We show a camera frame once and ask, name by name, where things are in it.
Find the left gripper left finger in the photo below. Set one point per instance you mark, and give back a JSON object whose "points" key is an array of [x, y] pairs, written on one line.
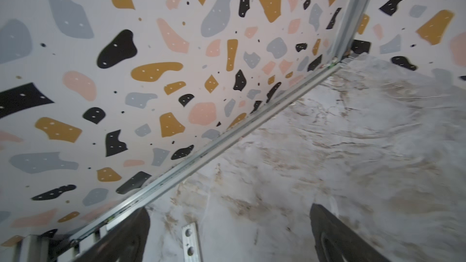
{"points": [[124, 243]]}

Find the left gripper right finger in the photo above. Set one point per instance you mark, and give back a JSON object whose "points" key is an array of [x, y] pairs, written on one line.
{"points": [[336, 242]]}

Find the small metal bracket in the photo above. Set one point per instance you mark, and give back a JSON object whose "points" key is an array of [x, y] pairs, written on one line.
{"points": [[191, 244]]}

